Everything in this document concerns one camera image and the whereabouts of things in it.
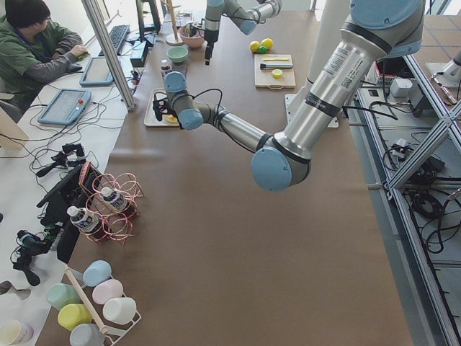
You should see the wooden cutting board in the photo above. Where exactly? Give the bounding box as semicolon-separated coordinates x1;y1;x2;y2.
254;53;296;89

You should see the tea bottle in rack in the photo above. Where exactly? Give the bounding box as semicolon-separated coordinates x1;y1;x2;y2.
101;187;129;212
66;205;102;234

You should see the black keyboard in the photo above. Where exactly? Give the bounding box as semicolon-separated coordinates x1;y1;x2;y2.
109;25;130;55

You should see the white cup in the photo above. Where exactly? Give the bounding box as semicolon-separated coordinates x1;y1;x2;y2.
102;297;137;325

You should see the pink cup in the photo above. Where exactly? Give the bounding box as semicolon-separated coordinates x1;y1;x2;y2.
92;279;123;305

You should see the blue teach pendant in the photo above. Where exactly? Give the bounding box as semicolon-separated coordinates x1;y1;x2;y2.
37;89;91;125
79;57;114;87

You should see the cream rabbit tray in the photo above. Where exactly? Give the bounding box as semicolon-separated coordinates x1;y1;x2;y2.
144;88;180;128

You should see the half lemon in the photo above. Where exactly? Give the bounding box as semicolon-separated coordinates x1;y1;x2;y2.
272;69;283;79

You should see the yellow cup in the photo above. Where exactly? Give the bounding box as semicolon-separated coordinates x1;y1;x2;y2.
58;303;92;331

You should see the braided donut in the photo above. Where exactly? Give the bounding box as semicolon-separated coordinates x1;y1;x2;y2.
163;114;179;125

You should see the pink bowl with ice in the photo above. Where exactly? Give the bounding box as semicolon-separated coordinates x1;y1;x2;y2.
179;22;205;49

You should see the yellow lemon upper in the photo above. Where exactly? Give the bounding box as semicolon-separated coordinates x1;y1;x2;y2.
260;38;274;50

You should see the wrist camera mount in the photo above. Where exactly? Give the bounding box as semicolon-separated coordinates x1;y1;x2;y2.
153;92;168;109

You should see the dark tea bottle on tray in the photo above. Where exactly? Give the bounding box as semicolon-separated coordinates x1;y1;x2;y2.
160;59;172;79

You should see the yellow lemon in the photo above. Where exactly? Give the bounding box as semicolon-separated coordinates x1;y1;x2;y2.
249;40;261;53
260;38;274;50

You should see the steel muddler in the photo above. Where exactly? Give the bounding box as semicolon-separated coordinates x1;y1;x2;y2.
259;63;293;70

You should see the white cup rack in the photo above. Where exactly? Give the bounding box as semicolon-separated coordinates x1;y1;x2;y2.
64;260;142;345

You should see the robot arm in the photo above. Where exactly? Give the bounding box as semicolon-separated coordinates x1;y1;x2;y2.
203;0;282;66
153;1;425;191

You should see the green lime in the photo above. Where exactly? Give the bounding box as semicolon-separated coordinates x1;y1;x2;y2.
258;45;268;54

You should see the copper wire bottle rack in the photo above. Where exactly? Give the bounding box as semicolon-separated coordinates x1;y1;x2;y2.
79;162;144;244

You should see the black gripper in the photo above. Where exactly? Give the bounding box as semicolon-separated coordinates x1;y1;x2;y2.
153;92;175;122
204;29;219;66

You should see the blue cup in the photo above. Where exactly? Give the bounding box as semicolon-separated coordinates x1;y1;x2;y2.
83;260;112;287

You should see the seated person green jacket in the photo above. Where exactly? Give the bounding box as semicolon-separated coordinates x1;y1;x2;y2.
1;1;88;112

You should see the green bowl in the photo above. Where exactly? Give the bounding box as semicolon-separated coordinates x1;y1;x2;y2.
167;46;189;63

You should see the green cup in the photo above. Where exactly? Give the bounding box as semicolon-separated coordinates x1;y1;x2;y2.
46;283;81;311

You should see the yellow lemon lower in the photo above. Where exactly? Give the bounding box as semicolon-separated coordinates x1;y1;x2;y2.
249;40;261;53

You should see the grey cup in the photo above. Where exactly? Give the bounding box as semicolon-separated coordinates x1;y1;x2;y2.
69;324;105;346

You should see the wooden mug tree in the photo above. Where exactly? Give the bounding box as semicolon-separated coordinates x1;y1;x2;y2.
161;0;184;46

